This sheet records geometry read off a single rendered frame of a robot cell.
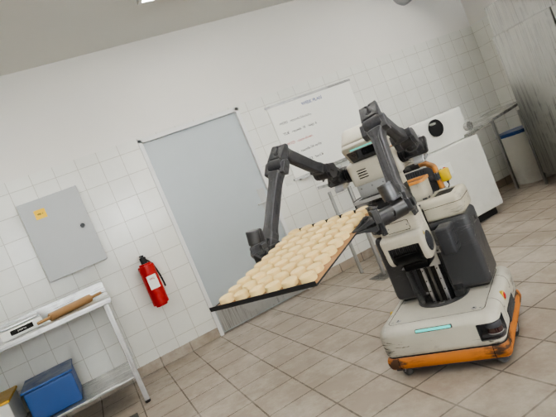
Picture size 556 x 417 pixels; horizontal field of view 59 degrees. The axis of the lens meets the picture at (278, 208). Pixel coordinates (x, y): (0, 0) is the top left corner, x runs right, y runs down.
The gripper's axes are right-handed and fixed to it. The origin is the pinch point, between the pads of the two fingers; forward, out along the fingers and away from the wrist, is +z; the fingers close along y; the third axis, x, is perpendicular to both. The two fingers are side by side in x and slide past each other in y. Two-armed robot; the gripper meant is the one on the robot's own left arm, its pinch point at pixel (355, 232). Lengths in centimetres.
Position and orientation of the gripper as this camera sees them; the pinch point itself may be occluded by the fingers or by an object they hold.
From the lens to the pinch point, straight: 162.8
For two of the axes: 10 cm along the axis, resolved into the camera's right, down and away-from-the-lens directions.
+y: 4.2, 9.0, 1.3
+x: -2.4, -0.3, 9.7
